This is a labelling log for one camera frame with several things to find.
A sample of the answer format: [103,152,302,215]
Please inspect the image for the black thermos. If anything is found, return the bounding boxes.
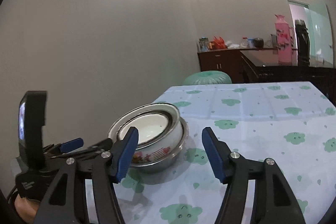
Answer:
[294,19,310,67]

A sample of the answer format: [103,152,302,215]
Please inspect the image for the small white enamel bowl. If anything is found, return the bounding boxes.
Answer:
[118,112,168,143]

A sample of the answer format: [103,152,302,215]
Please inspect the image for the large steel bowl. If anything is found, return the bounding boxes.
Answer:
[108,103,189,174]

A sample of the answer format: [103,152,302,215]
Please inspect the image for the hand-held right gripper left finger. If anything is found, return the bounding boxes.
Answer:
[33,126,139,224]

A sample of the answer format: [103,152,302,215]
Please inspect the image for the small deep steel bowl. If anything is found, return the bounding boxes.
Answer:
[117,105,181,147]

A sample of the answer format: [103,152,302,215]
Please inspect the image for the dark glossy counter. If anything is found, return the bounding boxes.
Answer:
[240,48,336,98]

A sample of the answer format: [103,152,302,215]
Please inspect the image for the pink thermos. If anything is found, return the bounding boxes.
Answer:
[274,14,294,66]

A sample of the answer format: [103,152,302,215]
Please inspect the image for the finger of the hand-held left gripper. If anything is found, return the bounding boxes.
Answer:
[43,138,84,159]
[76,138,114,161]

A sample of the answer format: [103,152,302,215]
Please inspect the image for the red plastic bag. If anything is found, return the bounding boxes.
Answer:
[211,36,226,49]

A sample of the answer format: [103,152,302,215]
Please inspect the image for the large white enamel bowl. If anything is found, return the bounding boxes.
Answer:
[117,119,184,165]

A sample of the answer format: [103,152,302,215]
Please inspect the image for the green round stool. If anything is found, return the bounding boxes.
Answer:
[182,70,232,86]

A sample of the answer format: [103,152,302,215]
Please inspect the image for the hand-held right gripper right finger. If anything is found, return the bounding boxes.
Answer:
[202,127,307,224]

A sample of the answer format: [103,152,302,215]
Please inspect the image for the brown wooden cabinet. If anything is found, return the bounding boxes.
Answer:
[197,48,252,83]

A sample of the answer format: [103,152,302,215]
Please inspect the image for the blue green-patterned tablecloth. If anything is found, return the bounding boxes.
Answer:
[84,81,336,224]

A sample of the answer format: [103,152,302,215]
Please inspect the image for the frosted glass door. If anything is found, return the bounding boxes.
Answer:
[287,0,335,68]

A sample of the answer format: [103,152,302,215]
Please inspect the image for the person's left hand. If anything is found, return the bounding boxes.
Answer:
[14,194,40,220]

